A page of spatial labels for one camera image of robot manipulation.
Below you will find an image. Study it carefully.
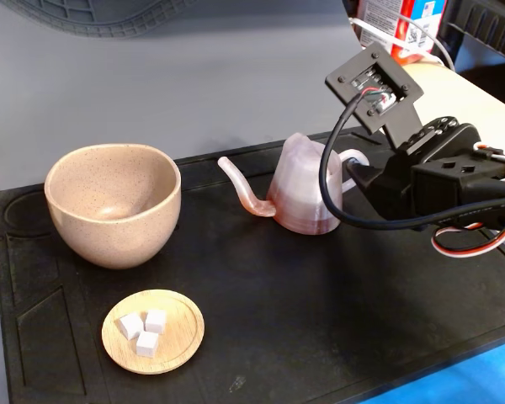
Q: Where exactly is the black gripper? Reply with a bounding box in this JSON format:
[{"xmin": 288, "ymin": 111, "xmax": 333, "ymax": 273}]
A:
[{"xmin": 345, "ymin": 116, "xmax": 492, "ymax": 231}]

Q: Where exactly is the translucent pink kettle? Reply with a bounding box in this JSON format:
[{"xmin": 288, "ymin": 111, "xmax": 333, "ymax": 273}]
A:
[{"xmin": 217, "ymin": 132, "xmax": 370, "ymax": 235}]

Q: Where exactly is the beige speckled ceramic cup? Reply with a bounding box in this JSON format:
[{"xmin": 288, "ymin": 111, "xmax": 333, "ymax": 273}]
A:
[{"xmin": 44, "ymin": 143, "xmax": 183, "ymax": 270}]

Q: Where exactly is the black silicone work mat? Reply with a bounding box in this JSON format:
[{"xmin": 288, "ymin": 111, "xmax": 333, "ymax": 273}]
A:
[{"xmin": 0, "ymin": 128, "xmax": 505, "ymax": 404}]

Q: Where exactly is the red white carton box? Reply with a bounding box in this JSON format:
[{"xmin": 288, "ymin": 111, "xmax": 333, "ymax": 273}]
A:
[{"xmin": 356, "ymin": 0, "xmax": 447, "ymax": 66}]

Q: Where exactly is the black plastic crate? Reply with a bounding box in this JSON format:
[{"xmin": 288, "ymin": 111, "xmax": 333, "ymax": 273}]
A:
[{"xmin": 439, "ymin": 0, "xmax": 505, "ymax": 68}]

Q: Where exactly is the blue tape strip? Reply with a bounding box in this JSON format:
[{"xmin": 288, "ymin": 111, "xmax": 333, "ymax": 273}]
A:
[{"xmin": 357, "ymin": 344, "xmax": 505, "ymax": 404}]

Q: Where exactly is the round wooden saucer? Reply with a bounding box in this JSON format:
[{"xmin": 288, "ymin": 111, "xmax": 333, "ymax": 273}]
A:
[{"xmin": 101, "ymin": 289, "xmax": 205, "ymax": 375}]

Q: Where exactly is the white sugar cube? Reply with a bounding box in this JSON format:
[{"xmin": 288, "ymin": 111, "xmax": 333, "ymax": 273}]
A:
[
  {"xmin": 118, "ymin": 313, "xmax": 145, "ymax": 340},
  {"xmin": 136, "ymin": 331, "xmax": 160, "ymax": 358},
  {"xmin": 144, "ymin": 309, "xmax": 167, "ymax": 335}
]

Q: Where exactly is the black camera cable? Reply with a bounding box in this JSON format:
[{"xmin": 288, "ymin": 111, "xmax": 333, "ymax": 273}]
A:
[{"xmin": 318, "ymin": 90, "xmax": 505, "ymax": 231}]

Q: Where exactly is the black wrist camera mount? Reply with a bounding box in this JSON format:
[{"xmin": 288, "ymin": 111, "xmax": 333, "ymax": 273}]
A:
[{"xmin": 324, "ymin": 41, "xmax": 424, "ymax": 151}]

